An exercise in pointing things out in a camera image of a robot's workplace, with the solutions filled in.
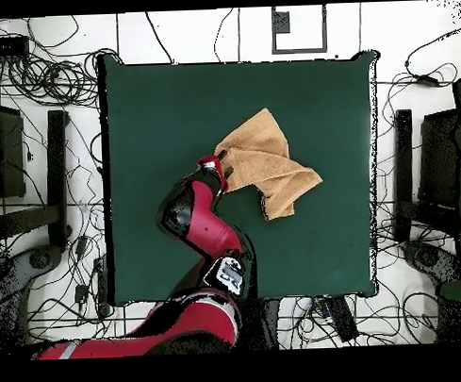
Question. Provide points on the black power adapter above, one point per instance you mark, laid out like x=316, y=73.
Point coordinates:
x=82, y=245
x=81, y=294
x=427, y=81

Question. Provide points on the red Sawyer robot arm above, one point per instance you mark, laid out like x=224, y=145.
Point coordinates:
x=205, y=226

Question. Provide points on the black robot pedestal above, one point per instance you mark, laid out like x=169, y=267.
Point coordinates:
x=259, y=326

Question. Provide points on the black equipment box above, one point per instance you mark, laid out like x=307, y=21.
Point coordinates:
x=438, y=157
x=10, y=157

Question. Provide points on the dark green table cloth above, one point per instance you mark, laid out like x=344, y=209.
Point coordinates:
x=156, y=106

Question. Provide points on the grey office chair base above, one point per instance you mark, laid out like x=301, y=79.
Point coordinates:
x=427, y=257
x=40, y=259

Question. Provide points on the flat black box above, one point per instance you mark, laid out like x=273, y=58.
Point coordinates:
x=6, y=46

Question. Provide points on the black stand frame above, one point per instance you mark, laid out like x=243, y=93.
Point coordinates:
x=56, y=178
x=403, y=173

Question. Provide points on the tan terry towel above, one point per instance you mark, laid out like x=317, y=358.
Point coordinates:
x=267, y=159

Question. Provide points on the black power strip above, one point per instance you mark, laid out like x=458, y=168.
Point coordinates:
x=101, y=286
x=342, y=319

